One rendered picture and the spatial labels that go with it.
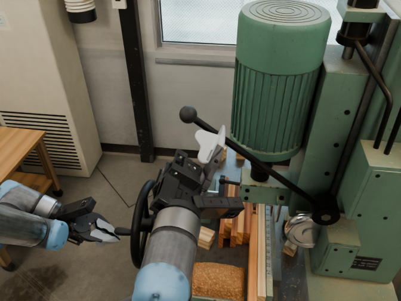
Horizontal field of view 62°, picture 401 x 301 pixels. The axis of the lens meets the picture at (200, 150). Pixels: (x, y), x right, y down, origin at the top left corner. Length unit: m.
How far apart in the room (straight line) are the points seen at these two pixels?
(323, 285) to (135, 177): 1.71
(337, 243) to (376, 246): 0.20
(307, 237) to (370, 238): 0.16
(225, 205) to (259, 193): 0.32
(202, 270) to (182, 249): 0.40
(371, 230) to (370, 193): 0.24
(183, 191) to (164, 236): 0.11
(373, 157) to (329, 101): 0.13
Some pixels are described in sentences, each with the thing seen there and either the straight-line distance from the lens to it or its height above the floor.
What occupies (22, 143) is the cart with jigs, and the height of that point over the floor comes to 0.53.
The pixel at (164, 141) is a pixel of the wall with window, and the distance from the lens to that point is 2.52.
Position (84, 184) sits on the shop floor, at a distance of 2.53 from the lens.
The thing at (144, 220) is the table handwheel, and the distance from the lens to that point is 1.12.
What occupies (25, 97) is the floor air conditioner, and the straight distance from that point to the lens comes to 2.33.
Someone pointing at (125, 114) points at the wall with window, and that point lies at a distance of 2.47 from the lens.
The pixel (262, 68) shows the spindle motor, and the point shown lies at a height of 1.42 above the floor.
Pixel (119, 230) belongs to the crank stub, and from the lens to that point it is 1.05.
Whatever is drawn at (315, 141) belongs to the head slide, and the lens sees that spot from 0.77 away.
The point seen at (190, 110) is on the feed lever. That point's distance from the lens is 0.63.
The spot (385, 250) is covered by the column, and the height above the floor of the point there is 0.96.
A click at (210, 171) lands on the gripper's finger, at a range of 0.60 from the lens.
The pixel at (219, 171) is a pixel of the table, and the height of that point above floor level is 0.90.
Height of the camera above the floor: 1.70
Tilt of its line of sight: 39 degrees down
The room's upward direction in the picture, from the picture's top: straight up
